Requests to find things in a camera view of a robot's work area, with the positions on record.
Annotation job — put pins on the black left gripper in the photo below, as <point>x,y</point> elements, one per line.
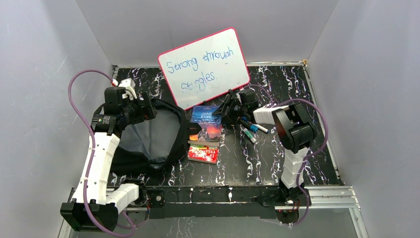
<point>146,107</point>

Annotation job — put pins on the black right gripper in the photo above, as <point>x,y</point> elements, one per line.
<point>230,102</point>

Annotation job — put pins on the blue Jane Eyre book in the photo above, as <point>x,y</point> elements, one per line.
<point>210,132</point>

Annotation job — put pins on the black student backpack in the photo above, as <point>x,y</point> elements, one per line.
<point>153,145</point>

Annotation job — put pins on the red Treehouse book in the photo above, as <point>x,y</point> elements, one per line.
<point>204,154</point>

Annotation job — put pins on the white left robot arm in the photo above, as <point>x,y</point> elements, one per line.
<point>91,208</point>

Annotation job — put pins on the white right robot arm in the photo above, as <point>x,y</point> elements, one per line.
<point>295,131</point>

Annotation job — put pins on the black marker pen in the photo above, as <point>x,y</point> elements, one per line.
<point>247,124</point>

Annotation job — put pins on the blue capped white marker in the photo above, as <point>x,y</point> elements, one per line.
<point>261,128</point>

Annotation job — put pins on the pink framed whiteboard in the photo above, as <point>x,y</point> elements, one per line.
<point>205,68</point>

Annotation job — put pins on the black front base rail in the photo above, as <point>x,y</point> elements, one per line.
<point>219,201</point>

